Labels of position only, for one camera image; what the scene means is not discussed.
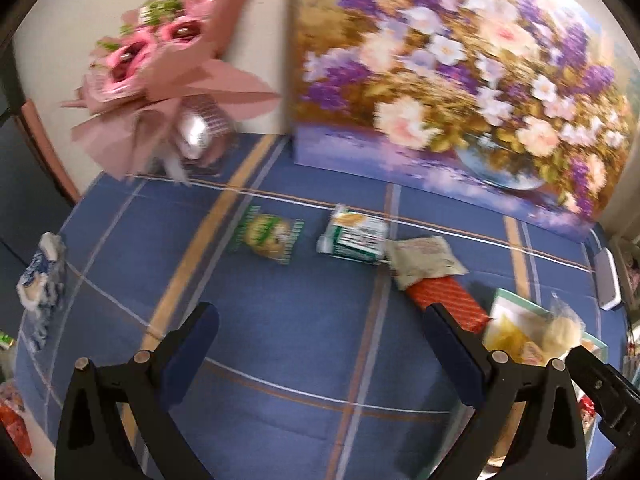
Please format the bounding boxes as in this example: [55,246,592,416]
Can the green cracker packet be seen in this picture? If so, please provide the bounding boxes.
[229,205,306,266]

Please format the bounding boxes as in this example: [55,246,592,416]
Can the white beige snack packet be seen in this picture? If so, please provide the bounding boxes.
[384,236,468,291]

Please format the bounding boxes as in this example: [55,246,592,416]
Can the dark cabinet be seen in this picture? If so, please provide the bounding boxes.
[0,35,76,311]

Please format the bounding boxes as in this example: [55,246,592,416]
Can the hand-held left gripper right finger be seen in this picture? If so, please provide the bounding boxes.
[422,302,588,480]

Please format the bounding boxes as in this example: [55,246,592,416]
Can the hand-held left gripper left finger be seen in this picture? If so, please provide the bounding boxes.
[55,301,221,480]

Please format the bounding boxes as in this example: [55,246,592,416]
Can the blue plaid tablecloth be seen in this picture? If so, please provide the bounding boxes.
[12,132,626,480]

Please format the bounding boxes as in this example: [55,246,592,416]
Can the floral painting canvas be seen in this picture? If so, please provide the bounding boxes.
[287,0,633,241]

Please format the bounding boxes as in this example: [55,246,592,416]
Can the pink paper flower bouquet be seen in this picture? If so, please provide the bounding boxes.
[60,0,283,183]

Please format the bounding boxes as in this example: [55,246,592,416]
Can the red orange patterned packet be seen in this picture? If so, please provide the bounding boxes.
[405,277,491,333]

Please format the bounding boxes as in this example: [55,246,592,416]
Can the green white snack packet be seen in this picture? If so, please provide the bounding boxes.
[316,204,390,265]

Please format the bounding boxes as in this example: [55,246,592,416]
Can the clear glass vase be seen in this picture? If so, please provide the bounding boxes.
[175,100,236,166]

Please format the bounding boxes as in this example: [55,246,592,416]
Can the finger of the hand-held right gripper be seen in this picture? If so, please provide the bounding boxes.
[567,345,626,411]

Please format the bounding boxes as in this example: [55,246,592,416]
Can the yellow snack packet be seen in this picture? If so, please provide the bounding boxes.
[487,317,546,366]

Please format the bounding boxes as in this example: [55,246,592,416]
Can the clear plastic bun packet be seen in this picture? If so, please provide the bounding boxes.
[542,294,586,356]

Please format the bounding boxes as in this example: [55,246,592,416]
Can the blue white tissue pack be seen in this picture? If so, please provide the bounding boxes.
[16,232,68,353]

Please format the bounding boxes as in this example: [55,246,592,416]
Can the white grey device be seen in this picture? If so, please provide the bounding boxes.
[592,249,622,311]

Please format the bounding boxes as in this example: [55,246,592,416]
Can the orange plastic bag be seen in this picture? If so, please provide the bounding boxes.
[0,380,32,456]

